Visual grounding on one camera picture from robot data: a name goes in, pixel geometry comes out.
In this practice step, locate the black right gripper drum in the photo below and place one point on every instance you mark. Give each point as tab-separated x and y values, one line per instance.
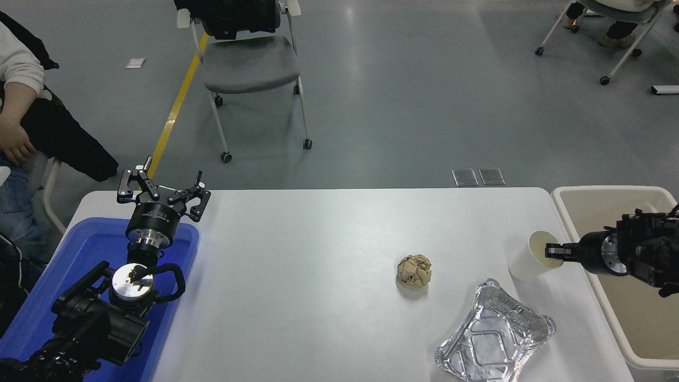
590	253

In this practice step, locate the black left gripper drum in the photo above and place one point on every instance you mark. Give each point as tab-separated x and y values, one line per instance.
154	218

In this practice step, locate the white paper cup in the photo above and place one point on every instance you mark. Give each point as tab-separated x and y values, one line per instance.
525	262

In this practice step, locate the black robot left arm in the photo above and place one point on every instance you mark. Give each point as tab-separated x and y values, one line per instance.
95	323

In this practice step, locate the person's forearm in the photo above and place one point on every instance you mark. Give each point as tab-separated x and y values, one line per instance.
17	102

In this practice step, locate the person's hand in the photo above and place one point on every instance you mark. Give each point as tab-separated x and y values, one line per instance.
15	144

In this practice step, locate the large pale plastic bin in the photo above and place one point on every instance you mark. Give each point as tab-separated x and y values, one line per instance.
631	318

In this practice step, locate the black garment on lap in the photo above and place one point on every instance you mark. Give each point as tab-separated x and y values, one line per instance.
69	140

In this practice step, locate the blue plastic tray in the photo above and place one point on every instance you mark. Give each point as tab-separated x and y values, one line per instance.
79	254

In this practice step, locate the grey floor plate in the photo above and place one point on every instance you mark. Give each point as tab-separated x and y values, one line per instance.
492	176
465	177

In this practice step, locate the silver foil tray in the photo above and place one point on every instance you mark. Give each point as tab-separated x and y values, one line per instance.
493	339

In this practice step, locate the white paper scrap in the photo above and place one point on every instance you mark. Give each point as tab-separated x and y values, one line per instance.
136	63

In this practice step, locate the crumpled tan paper ball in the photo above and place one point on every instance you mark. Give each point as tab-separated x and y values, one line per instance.
414	271

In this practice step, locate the black bag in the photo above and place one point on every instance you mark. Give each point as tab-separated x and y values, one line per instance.
10	286

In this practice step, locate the seated person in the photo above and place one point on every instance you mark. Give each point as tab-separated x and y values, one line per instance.
18	61

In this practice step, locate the white flat bar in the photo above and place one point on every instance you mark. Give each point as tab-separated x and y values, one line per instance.
666	89

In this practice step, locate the black jacket on chair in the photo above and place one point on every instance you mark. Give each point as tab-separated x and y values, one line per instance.
233	16

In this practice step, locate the person in dark trousers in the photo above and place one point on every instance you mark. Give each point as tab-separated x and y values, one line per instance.
618	32

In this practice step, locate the white chair frame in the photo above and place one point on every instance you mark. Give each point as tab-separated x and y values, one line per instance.
49	199

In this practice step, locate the grey seat white-frame chair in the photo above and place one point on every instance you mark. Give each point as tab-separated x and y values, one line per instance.
249	66

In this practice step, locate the white-frame wheeled chair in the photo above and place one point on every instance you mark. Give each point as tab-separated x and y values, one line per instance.
636	13

